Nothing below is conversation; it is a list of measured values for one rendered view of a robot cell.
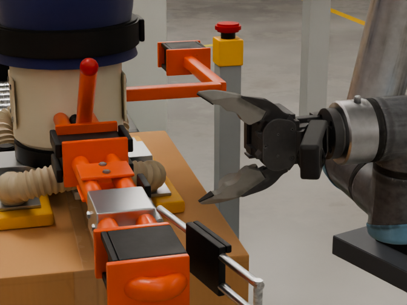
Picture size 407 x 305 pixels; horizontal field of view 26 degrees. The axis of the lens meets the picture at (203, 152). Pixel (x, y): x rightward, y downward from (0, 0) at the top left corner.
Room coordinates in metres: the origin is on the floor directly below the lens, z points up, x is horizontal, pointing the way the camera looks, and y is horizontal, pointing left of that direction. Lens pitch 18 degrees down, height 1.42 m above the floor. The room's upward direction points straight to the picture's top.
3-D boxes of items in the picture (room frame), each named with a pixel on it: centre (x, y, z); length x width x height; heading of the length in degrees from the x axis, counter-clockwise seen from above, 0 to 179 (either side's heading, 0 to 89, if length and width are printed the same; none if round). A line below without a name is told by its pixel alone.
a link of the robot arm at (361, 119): (1.17, -0.20, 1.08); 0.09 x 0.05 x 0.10; 15
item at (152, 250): (0.75, 0.06, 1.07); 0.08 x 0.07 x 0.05; 15
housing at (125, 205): (0.88, 0.09, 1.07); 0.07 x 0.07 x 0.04; 15
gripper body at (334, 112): (1.16, -0.12, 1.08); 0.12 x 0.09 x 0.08; 105
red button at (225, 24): (2.33, -0.07, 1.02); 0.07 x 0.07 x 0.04
